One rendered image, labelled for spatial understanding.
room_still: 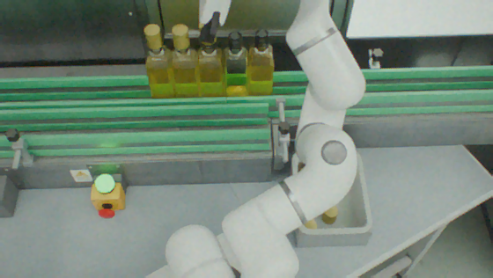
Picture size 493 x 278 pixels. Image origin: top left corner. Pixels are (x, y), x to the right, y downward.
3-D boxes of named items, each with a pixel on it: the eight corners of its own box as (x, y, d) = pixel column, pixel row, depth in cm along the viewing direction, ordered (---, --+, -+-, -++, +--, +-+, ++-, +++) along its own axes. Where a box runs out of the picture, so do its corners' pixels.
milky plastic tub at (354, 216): (354, 165, 144) (360, 148, 137) (367, 245, 132) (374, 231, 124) (289, 167, 144) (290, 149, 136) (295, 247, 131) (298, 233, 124)
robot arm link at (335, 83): (258, 77, 90) (252, 80, 104) (322, 186, 92) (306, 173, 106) (343, 27, 90) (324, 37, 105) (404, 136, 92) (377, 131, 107)
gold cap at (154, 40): (150, 36, 120) (146, 22, 116) (165, 39, 119) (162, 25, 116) (144, 47, 118) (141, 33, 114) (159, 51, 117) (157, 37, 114)
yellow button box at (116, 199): (127, 186, 141) (121, 172, 135) (124, 213, 137) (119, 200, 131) (99, 187, 141) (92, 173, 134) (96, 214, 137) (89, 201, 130)
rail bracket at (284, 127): (284, 117, 136) (288, 86, 126) (290, 176, 127) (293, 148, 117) (273, 117, 136) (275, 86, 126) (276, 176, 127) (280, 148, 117)
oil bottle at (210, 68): (224, 98, 140) (221, 40, 122) (224, 115, 137) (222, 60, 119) (202, 98, 140) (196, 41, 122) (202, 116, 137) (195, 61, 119)
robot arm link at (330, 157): (296, 215, 103) (362, 178, 103) (309, 233, 89) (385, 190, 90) (261, 153, 101) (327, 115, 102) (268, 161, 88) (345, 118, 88)
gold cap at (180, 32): (190, 37, 120) (187, 23, 116) (189, 49, 118) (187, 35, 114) (173, 38, 120) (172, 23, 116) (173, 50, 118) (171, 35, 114)
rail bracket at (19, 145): (40, 157, 131) (21, 127, 120) (35, 185, 127) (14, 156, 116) (24, 158, 131) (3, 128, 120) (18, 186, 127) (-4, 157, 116)
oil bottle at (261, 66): (269, 96, 141) (273, 39, 123) (270, 113, 138) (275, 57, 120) (247, 96, 141) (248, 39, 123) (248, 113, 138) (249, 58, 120)
